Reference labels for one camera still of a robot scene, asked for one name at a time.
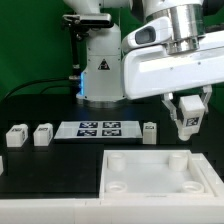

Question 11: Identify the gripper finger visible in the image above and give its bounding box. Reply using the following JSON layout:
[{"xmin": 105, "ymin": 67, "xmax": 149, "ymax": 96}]
[
  {"xmin": 162, "ymin": 93, "xmax": 181, "ymax": 129},
  {"xmin": 200, "ymin": 85, "xmax": 212, "ymax": 114}
]

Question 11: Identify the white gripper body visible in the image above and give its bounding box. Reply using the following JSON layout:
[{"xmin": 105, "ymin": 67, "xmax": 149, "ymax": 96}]
[{"xmin": 123, "ymin": 31, "xmax": 224, "ymax": 100}]

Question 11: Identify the white square tabletop part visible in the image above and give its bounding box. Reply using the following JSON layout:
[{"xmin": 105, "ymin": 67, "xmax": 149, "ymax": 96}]
[{"xmin": 99, "ymin": 150, "xmax": 215, "ymax": 200}]

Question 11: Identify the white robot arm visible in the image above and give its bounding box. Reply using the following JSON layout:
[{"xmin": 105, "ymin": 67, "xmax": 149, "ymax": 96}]
[{"xmin": 63, "ymin": 0, "xmax": 224, "ymax": 135}]

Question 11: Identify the plate with fiducial markers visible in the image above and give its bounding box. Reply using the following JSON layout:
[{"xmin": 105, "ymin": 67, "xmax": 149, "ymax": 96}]
[{"xmin": 54, "ymin": 121, "xmax": 142, "ymax": 140}]

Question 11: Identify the white part at left edge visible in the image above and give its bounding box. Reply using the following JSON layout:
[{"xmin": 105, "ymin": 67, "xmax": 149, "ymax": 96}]
[{"xmin": 0, "ymin": 156, "xmax": 4, "ymax": 176}]

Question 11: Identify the black cable on table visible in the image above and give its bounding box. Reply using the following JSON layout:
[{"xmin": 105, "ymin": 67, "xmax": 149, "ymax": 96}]
[{"xmin": 1, "ymin": 77, "xmax": 76, "ymax": 101}]

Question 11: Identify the black camera on stand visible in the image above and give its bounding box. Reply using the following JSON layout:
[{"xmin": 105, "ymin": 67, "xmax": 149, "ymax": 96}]
[{"xmin": 61, "ymin": 13, "xmax": 114, "ymax": 81}]

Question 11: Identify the white L-shaped obstacle wall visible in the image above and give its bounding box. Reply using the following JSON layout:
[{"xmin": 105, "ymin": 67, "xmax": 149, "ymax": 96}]
[{"xmin": 0, "ymin": 151, "xmax": 224, "ymax": 224}]

